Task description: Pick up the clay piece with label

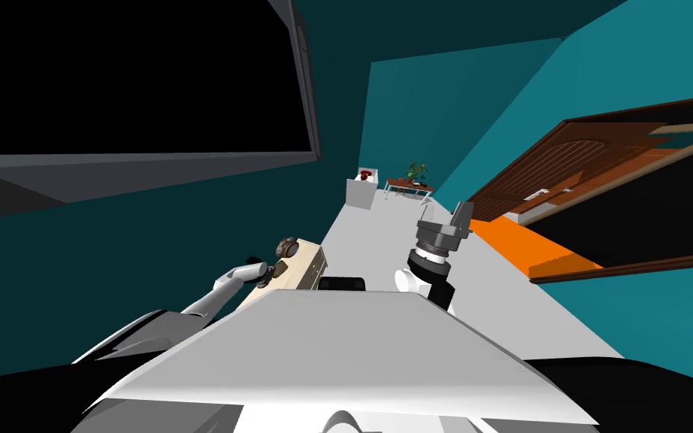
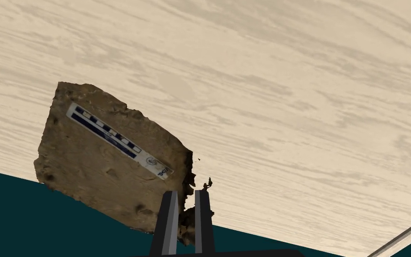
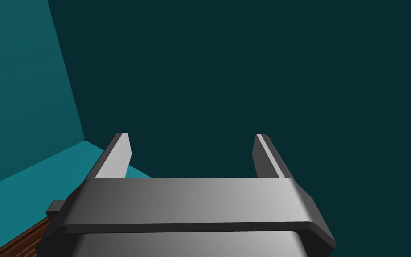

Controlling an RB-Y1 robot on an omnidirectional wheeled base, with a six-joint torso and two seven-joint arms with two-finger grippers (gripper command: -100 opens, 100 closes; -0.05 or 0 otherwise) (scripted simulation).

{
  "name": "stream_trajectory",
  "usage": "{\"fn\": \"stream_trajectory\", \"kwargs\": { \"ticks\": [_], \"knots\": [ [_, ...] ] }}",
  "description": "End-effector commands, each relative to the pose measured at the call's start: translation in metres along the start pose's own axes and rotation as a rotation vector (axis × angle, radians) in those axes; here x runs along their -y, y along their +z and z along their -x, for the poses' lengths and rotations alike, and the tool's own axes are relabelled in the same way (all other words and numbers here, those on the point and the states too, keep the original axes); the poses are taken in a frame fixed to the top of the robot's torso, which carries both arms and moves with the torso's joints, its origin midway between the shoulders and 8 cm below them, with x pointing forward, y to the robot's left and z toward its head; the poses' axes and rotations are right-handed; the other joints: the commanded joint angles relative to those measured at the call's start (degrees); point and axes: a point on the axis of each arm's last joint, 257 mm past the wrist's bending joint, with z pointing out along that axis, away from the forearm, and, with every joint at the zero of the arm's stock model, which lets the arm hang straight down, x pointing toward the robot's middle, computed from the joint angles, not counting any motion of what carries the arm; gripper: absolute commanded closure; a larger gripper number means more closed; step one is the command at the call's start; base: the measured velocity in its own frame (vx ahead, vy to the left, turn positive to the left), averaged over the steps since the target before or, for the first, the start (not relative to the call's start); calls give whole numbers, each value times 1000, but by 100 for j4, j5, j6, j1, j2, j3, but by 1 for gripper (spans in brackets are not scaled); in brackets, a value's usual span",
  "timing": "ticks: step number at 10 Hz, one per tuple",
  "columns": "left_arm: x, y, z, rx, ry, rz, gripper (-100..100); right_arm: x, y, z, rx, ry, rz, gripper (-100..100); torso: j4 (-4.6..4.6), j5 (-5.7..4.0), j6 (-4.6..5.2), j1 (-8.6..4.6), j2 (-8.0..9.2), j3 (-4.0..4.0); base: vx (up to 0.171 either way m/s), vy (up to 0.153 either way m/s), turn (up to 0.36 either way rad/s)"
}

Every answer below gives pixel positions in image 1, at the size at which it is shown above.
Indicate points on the brown table with plant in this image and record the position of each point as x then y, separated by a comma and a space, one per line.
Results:
409, 183

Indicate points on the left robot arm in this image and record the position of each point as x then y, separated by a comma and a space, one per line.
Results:
214, 297

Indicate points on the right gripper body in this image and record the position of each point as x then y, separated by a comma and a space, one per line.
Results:
436, 234

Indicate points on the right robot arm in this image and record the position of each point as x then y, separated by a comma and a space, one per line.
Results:
427, 264

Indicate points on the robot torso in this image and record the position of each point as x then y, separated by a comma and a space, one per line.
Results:
334, 355

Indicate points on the beige wooden dresser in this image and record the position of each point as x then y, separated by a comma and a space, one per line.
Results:
304, 267

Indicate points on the brown round alarm clock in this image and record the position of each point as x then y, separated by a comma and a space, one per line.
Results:
287, 247

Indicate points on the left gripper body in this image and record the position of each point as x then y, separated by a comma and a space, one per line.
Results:
275, 272

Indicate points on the brown wooden door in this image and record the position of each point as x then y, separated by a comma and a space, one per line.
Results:
557, 168

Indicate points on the white cabinet with red vase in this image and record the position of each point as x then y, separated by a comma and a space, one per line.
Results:
360, 191

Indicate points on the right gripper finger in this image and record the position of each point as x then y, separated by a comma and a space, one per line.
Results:
462, 218

